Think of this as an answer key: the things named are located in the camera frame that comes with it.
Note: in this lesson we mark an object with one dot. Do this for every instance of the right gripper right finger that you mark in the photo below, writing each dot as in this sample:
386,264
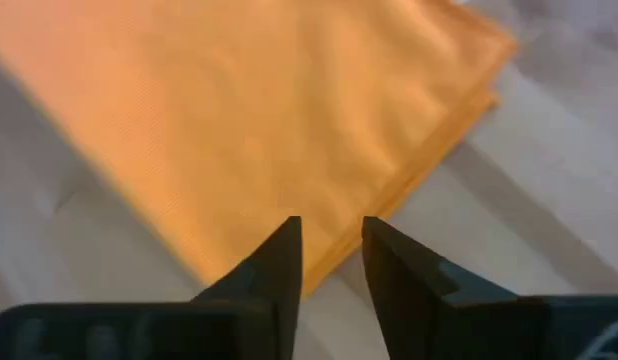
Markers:
489,330

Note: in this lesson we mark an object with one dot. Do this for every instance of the orange microfiber towel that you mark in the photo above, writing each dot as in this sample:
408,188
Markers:
264,110

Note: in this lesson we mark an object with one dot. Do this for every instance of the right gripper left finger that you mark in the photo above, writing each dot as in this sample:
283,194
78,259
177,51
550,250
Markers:
139,335

